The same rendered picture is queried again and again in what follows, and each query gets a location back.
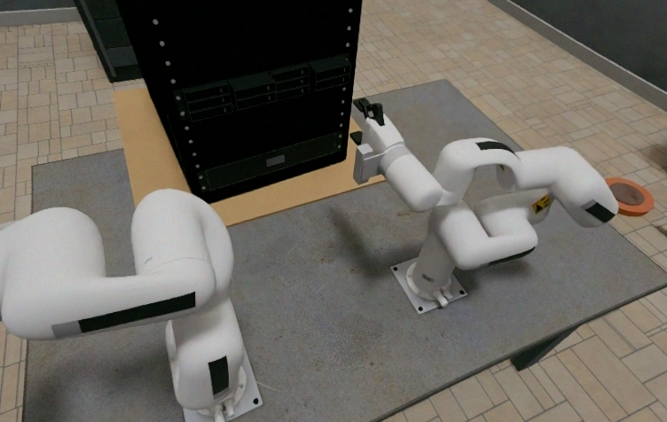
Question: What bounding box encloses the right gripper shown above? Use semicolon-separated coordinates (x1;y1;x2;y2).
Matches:
349;98;405;156

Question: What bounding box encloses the black rack frame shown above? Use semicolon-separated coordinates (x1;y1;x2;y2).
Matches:
115;0;363;203

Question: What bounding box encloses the tan flat board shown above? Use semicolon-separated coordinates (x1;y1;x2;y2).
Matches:
112;87;387;229

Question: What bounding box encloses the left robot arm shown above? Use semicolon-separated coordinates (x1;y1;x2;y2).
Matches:
0;189;247;422

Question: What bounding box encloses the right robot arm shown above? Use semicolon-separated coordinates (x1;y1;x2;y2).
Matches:
353;137;618;307

